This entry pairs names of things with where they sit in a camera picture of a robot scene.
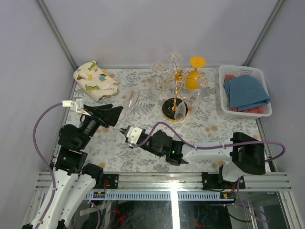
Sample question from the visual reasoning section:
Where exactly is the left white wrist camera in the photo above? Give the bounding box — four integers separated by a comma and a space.
61, 97, 90, 116

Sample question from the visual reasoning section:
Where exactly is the aluminium front rail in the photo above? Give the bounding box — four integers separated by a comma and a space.
35, 171, 293, 201

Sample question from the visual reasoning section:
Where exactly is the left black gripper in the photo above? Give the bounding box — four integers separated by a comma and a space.
80, 104, 125, 150

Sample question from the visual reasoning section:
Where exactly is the tall clear flute glass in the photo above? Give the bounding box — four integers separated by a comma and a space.
174, 101, 186, 122

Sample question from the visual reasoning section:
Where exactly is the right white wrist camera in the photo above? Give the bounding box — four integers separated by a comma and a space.
126, 126, 142, 146

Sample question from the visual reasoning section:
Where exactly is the plain clear flute glass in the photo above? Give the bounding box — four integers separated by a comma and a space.
120, 87, 140, 121

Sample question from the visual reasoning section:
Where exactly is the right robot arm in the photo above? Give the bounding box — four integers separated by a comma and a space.
120, 126, 265, 188

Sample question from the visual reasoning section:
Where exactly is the gold wine glass rack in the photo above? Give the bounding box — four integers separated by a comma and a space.
152, 63, 209, 123

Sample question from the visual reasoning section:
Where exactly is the short clear wine glass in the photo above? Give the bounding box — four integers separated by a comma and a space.
167, 52, 181, 74

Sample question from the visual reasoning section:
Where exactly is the red cloth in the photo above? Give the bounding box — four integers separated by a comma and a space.
224, 73, 265, 115

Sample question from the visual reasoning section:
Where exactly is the dinosaur print cloth bag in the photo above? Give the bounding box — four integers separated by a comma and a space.
73, 61, 119, 102

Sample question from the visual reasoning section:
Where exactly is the yellow plastic goblet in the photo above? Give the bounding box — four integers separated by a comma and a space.
185, 56, 206, 91

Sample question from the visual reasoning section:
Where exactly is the white plastic basket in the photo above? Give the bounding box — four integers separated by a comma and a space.
219, 65, 272, 119

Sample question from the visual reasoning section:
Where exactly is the slim clear champagne flute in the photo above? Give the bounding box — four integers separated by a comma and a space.
155, 72, 168, 95

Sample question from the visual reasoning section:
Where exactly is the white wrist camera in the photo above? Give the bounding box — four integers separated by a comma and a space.
61, 97, 90, 116
126, 126, 142, 146

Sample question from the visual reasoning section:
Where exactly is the blue folded cloth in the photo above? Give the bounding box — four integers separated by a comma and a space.
223, 75, 271, 112

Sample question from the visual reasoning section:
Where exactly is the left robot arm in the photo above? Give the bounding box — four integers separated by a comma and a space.
23, 99, 123, 229

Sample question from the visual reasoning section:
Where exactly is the floral table mat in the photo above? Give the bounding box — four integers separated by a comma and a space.
53, 68, 272, 173

